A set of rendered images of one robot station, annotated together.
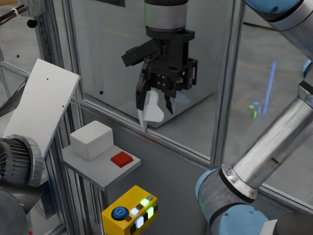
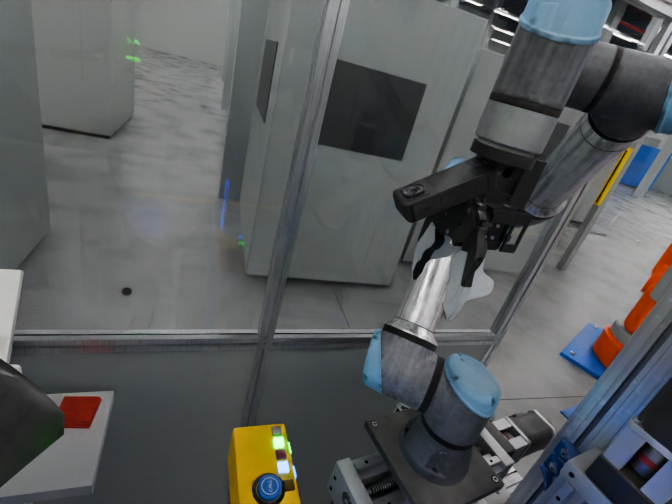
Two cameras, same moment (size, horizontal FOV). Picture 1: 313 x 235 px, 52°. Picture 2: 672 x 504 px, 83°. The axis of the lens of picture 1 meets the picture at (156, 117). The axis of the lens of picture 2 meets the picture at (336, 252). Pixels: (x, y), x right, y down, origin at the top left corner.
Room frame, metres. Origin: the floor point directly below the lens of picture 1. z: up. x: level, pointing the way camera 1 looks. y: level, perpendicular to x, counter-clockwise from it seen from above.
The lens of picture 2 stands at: (0.50, 0.47, 1.72)
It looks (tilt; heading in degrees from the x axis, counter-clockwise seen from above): 26 degrees down; 296
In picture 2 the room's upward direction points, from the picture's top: 16 degrees clockwise
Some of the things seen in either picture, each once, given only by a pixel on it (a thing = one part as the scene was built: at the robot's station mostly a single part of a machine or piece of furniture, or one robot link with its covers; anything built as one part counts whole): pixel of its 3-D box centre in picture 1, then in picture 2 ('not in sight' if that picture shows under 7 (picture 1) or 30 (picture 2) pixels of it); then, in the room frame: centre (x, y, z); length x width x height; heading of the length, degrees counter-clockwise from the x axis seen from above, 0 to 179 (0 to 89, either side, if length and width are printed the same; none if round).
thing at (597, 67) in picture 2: not in sight; (549, 67); (0.57, -0.12, 1.78); 0.11 x 0.11 x 0.08; 12
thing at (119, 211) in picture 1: (119, 212); (269, 488); (0.67, 0.11, 1.08); 0.04 x 0.04 x 0.02
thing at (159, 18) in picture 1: (166, 14); (511, 129); (0.57, -0.02, 1.70); 0.08 x 0.08 x 0.05
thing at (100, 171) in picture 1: (97, 159); (6, 445); (1.20, 0.29, 0.84); 0.36 x 0.24 x 0.03; 51
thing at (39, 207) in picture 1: (50, 190); not in sight; (1.11, 0.51, 0.73); 0.15 x 0.09 x 0.22; 141
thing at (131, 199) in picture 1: (131, 216); (260, 481); (0.70, 0.08, 1.02); 0.16 x 0.10 x 0.11; 141
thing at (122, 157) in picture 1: (121, 158); (76, 410); (1.17, 0.16, 0.87); 0.08 x 0.08 x 0.02; 44
